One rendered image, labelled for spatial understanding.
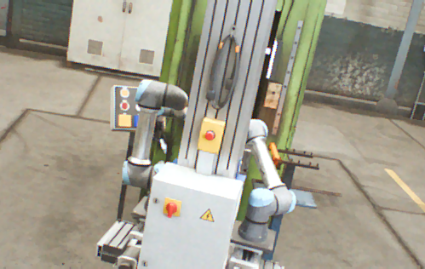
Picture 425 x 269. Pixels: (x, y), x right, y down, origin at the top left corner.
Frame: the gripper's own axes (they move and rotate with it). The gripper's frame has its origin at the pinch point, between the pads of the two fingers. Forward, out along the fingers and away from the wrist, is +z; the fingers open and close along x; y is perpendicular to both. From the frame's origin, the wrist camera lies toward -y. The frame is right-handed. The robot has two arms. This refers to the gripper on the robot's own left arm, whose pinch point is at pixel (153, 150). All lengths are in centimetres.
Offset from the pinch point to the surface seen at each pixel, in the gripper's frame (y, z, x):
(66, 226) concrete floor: -51, 94, -68
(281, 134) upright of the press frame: -74, -7, 70
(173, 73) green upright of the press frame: -61, -35, -10
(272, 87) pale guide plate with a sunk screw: -70, -39, 57
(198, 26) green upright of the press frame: -63, -69, 0
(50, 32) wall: -565, 57, -339
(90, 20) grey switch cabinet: -521, 17, -256
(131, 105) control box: -26.7, -15.7, -25.3
